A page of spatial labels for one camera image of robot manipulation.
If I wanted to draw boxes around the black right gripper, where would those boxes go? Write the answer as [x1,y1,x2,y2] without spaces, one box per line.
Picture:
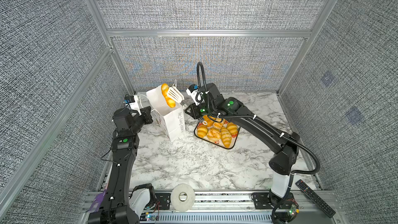
[183,102,217,120]

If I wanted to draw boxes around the white paper gift bag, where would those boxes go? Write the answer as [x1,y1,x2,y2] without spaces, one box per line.
[145,85,186,141]

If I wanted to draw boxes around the fake croissant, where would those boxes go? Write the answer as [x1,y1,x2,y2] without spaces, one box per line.
[221,127,232,148]
[226,122,238,137]
[197,125,208,138]
[161,84,176,108]

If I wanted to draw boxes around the white slotted bread tongs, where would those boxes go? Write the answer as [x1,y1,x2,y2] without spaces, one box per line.
[166,86,189,109]

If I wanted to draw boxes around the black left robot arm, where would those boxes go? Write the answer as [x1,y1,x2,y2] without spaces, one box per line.
[87,106,153,224]

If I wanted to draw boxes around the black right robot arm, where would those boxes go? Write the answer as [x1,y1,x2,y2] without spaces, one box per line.
[186,83,300,199]

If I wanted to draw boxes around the long braided fake bread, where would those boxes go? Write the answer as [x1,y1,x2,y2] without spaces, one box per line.
[202,115,214,127]

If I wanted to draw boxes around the fake bread roll centre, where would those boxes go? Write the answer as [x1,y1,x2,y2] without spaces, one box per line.
[212,119,224,130]

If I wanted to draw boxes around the round fake bread bottom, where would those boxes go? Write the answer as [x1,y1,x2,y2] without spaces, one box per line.
[207,128,221,141]

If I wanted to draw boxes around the white tray with black rim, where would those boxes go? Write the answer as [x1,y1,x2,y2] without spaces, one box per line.
[194,115,240,149]

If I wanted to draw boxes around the white tape roll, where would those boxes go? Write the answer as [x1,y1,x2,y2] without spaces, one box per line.
[171,184,195,212]

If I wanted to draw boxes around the purple plastic fork toy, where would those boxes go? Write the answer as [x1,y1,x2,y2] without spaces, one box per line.
[88,189,107,213]

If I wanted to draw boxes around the black remote control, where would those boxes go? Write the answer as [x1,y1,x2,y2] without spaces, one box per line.
[295,179,336,218]

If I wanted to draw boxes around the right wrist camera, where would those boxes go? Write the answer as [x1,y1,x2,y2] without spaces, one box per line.
[186,84,203,106]

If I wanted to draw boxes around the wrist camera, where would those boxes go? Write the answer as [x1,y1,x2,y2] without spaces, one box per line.
[124,94,142,115]
[186,84,203,106]

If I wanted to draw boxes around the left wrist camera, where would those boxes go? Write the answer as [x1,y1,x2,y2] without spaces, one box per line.
[124,94,142,115]

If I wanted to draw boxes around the black corrugated cable conduit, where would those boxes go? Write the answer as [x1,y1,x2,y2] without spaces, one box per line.
[196,61,321,175]

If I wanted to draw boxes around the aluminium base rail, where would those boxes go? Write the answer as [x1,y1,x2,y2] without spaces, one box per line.
[79,189,347,224]

